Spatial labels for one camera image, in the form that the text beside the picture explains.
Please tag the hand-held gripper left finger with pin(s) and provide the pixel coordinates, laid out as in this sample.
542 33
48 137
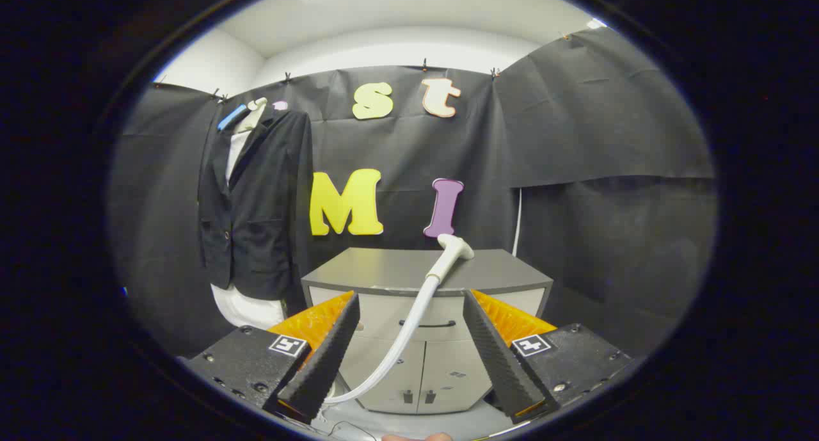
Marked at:
320 364

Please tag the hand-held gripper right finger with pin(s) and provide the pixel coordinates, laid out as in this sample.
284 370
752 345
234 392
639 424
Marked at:
505 364

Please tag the black suit jacket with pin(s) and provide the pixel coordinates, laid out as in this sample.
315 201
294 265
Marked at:
269 191

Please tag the white mannequin torso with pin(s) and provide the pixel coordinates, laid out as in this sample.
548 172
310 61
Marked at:
246 310

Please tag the grey cabinet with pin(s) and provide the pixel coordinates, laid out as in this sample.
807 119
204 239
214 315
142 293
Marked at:
384 268

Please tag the black backdrop cloth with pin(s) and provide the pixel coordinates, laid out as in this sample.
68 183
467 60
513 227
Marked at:
576 140

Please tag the cream plastic hanger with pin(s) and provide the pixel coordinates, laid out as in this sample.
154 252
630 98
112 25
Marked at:
254 114

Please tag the row of black clips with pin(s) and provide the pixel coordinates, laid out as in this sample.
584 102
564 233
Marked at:
424 64

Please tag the ceiling light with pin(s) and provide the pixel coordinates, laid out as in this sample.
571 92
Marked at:
595 24

